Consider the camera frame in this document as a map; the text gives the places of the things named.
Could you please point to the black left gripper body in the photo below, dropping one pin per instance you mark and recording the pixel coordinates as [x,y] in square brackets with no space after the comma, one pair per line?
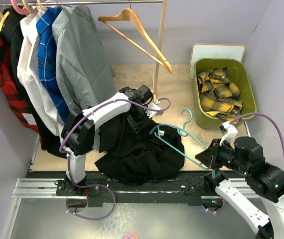
[138,117]

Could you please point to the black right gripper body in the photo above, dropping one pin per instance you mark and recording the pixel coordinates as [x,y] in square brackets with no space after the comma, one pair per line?
[220,155]

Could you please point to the teal plastic hanger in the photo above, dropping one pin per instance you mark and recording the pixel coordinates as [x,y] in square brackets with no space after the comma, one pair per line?
[158,133]

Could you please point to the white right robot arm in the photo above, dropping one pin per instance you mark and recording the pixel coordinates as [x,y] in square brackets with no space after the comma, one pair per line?
[246,158]

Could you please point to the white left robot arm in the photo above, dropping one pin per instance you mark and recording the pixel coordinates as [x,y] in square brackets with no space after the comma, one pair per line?
[82,131]

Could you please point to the yellow plaid shirt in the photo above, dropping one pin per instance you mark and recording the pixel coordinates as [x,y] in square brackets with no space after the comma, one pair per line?
[219,96]

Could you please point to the grey hanging shirt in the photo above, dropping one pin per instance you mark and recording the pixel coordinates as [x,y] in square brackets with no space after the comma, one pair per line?
[83,72]

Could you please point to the blue checked hanging shirt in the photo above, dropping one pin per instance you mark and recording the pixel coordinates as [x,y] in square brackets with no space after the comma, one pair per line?
[47,60]

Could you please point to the white hanging shirt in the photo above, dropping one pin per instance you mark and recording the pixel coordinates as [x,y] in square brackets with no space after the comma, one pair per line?
[28,75]

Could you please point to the light wooden hanger hook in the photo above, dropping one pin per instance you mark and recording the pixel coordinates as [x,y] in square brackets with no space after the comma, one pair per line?
[41,6]

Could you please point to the beige wooden hanger hook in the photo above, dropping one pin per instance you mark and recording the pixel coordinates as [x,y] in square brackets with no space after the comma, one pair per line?
[29,9]

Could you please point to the red black plaid shirt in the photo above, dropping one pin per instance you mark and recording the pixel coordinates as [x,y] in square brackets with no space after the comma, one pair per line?
[16,101]

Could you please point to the pink hanger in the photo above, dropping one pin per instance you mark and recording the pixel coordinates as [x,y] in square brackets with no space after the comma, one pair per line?
[19,9]

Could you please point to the yellow hanger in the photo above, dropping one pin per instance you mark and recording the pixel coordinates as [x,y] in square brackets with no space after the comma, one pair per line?
[3,19]

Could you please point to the olive green plastic bin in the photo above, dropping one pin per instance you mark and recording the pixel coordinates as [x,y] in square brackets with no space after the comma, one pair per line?
[237,74]

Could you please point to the black hanging garment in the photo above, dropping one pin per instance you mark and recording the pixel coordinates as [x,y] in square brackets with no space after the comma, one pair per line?
[13,36]

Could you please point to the white board behind bin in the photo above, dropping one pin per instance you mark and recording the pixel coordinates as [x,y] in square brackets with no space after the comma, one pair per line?
[215,51]

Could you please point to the red blue hangers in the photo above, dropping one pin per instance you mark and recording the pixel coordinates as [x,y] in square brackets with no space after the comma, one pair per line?
[129,235]

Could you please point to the wooden clothes rack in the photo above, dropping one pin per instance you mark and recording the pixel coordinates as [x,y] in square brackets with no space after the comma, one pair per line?
[127,14]

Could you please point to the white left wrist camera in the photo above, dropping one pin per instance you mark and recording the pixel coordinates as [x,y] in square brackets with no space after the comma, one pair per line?
[154,109]

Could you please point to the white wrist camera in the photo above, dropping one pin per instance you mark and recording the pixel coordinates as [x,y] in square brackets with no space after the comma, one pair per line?
[154,109]
[228,131]

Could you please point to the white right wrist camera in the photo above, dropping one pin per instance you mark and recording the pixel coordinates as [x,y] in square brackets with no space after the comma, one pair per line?
[228,131]

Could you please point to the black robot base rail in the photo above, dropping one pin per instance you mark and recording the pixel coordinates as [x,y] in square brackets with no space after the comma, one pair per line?
[187,187]

